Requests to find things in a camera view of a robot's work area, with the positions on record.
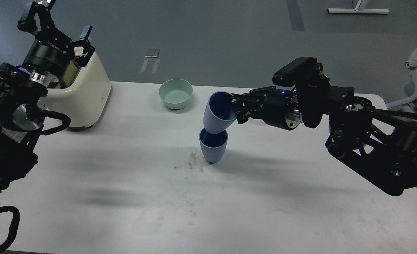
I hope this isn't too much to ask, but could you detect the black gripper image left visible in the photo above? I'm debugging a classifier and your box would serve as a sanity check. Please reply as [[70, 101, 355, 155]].
[[18, 0, 95, 77]]

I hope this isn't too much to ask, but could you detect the bread slice in toaster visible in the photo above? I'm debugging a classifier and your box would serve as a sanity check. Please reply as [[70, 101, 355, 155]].
[[59, 61, 80, 89]]

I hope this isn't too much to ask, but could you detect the light blue cup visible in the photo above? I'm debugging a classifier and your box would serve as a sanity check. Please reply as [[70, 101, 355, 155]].
[[203, 91, 236, 134]]

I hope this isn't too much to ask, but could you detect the cream toaster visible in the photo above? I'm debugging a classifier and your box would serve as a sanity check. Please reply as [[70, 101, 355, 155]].
[[43, 53, 112, 132]]

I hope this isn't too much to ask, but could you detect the dark blue cup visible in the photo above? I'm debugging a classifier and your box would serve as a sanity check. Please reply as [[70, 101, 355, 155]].
[[199, 128, 228, 164]]

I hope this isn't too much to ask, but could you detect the green bowl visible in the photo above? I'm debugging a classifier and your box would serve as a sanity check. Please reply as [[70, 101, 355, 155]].
[[158, 79, 193, 110]]

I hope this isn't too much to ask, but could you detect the white table leg base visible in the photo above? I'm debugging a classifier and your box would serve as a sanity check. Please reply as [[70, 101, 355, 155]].
[[327, 0, 390, 15]]

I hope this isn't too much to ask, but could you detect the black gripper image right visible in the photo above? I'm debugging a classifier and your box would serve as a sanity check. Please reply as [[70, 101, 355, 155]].
[[230, 86, 302, 131]]

